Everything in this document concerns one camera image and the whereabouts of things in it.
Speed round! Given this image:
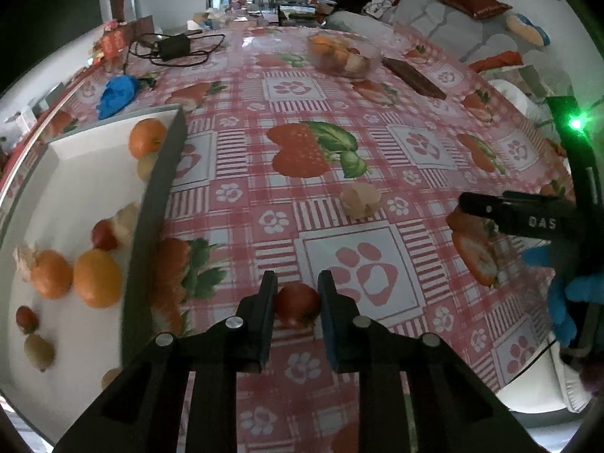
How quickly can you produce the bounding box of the clear glass bowl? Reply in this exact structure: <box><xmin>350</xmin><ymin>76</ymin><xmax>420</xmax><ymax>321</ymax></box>
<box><xmin>308</xmin><ymin>31</ymin><xmax>384</xmax><ymax>79</ymax></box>

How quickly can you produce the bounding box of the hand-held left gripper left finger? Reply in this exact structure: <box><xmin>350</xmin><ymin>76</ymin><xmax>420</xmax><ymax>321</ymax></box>
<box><xmin>54</xmin><ymin>270</ymin><xmax>279</xmax><ymax>453</ymax></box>

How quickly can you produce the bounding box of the dark smartphone in red case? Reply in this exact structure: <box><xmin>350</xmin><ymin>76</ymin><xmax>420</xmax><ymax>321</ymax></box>
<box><xmin>381</xmin><ymin>57</ymin><xmax>448</xmax><ymax>101</ymax></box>

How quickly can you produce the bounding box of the grey box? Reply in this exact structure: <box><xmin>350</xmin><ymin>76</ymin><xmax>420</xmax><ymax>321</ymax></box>
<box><xmin>514</xmin><ymin>63</ymin><xmax>550</xmax><ymax>100</ymax></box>

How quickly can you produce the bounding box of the person's right hand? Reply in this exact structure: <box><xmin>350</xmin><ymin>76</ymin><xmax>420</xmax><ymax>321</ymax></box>
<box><xmin>521</xmin><ymin>244</ymin><xmax>604</xmax><ymax>347</ymax></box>

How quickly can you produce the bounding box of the grey sofa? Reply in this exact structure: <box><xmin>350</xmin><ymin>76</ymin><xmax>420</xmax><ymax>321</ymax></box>
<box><xmin>325</xmin><ymin>0</ymin><xmax>604</xmax><ymax>119</ymax></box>

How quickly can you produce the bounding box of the yellow green pear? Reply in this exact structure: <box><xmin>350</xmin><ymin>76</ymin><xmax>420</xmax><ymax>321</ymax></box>
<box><xmin>137</xmin><ymin>153</ymin><xmax>159</xmax><ymax>182</ymax></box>

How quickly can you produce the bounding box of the red gift box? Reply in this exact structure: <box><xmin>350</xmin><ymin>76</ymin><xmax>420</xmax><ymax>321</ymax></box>
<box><xmin>99</xmin><ymin>31</ymin><xmax>127</xmax><ymax>57</ymax></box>

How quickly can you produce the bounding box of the yellow and blue plush pillow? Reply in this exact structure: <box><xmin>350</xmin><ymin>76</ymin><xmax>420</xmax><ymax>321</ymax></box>
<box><xmin>504</xmin><ymin>12</ymin><xmax>552</xmax><ymax>48</ymax></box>

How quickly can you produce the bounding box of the red strawberry print tablecloth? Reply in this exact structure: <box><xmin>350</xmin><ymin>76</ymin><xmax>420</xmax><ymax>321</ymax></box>
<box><xmin>0</xmin><ymin>23</ymin><xmax>581</xmax><ymax>453</ymax></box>

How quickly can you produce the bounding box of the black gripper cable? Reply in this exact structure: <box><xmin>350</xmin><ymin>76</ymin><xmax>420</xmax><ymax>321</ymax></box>
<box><xmin>507</xmin><ymin>330</ymin><xmax>562</xmax><ymax>383</ymax></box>

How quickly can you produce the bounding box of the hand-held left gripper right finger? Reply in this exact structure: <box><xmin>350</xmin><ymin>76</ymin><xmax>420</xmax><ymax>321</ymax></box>
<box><xmin>317</xmin><ymin>269</ymin><xmax>543</xmax><ymax>453</ymax></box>

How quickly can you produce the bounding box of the brown kiwi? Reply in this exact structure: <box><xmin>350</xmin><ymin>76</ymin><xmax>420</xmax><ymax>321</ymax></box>
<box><xmin>23</xmin><ymin>334</ymin><xmax>56</xmax><ymax>371</ymax></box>

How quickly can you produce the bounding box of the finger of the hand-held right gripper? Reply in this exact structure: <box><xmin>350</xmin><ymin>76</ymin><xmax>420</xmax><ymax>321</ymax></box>
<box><xmin>458</xmin><ymin>192</ymin><xmax>508</xmax><ymax>237</ymax></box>

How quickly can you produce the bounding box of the brown cardboard box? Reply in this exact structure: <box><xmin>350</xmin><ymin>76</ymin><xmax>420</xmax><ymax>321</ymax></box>
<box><xmin>123</xmin><ymin>15</ymin><xmax>156</xmax><ymax>41</ymax></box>

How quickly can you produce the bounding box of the red printed pillow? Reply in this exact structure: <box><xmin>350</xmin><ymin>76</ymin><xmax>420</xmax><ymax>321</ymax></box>
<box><xmin>434</xmin><ymin>0</ymin><xmax>514</xmax><ymax>20</ymax></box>

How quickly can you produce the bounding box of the blue cloth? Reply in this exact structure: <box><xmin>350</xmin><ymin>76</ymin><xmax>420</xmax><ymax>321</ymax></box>
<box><xmin>97</xmin><ymin>75</ymin><xmax>142</xmax><ymax>120</ymax></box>

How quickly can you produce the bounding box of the white blanket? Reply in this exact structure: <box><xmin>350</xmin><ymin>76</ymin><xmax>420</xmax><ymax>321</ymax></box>
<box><xmin>488</xmin><ymin>78</ymin><xmax>558</xmax><ymax>123</ymax></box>

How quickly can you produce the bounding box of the black adapter cable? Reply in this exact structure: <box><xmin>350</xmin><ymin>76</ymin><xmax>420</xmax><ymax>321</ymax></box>
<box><xmin>123</xmin><ymin>32</ymin><xmax>226</xmax><ymax>75</ymax></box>

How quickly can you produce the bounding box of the white rectangular tray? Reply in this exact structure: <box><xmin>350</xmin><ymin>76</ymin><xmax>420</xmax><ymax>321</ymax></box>
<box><xmin>0</xmin><ymin>104</ymin><xmax>188</xmax><ymax>402</ymax></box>

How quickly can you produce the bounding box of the black power adapter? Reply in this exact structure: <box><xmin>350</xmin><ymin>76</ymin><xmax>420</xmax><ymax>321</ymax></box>
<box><xmin>156</xmin><ymin>35</ymin><xmax>192</xmax><ymax>61</ymax></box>

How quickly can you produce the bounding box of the orange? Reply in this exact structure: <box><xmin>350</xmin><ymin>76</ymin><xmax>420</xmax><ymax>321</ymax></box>
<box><xmin>29</xmin><ymin>250</ymin><xmax>74</xmax><ymax>300</ymax></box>
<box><xmin>72</xmin><ymin>248</ymin><xmax>124</xmax><ymax>309</ymax></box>
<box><xmin>330</xmin><ymin>42</ymin><xmax>352</xmax><ymax>69</ymax></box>
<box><xmin>128</xmin><ymin>118</ymin><xmax>168</xmax><ymax>160</ymax></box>
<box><xmin>310</xmin><ymin>35</ymin><xmax>338</xmax><ymax>60</ymax></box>

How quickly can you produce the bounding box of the red orange cloth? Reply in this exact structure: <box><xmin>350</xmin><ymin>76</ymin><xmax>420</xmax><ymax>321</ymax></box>
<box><xmin>468</xmin><ymin>49</ymin><xmax>525</xmax><ymax>74</ymax></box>

